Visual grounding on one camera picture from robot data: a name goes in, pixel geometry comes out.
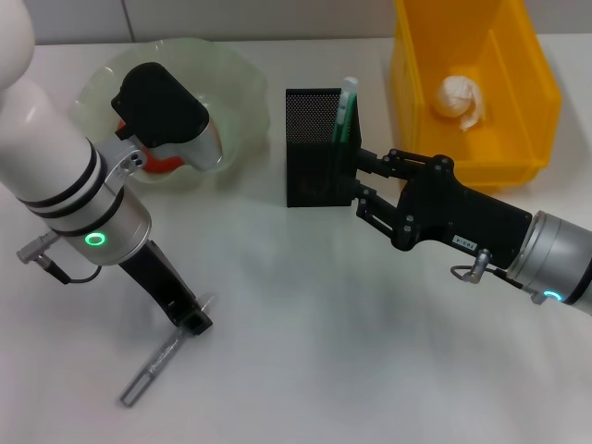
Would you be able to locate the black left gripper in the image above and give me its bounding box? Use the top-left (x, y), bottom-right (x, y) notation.
top-left (117, 239), bottom-right (215, 338)

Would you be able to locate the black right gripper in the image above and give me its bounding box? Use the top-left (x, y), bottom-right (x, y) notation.
top-left (352, 147), bottom-right (534, 270)

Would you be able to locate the silver glitter pen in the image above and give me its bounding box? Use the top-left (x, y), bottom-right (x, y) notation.
top-left (118, 292), bottom-right (218, 408)

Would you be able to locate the mint green utility knife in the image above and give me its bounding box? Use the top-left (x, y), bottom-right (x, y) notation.
top-left (330, 76), bottom-right (361, 145)

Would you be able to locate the white paper ball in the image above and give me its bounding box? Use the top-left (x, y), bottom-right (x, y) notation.
top-left (431, 73), bottom-right (487, 132)

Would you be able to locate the black mesh pen holder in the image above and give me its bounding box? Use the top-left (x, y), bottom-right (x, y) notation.
top-left (284, 86), bottom-right (363, 209)

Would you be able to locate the pale green glass fruit plate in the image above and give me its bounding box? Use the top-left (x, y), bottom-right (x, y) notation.
top-left (68, 36), bottom-right (272, 189)

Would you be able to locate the yellow plastic bin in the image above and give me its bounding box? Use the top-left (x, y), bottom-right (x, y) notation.
top-left (388, 0), bottom-right (563, 191)

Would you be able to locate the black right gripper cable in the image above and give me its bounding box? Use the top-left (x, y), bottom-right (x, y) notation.
top-left (450, 247), bottom-right (543, 305)

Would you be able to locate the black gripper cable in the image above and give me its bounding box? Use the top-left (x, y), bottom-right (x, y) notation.
top-left (450, 247), bottom-right (543, 305)
top-left (16, 230), bottom-right (108, 285)

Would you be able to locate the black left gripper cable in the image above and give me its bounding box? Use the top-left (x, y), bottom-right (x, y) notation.
top-left (16, 230), bottom-right (108, 285)

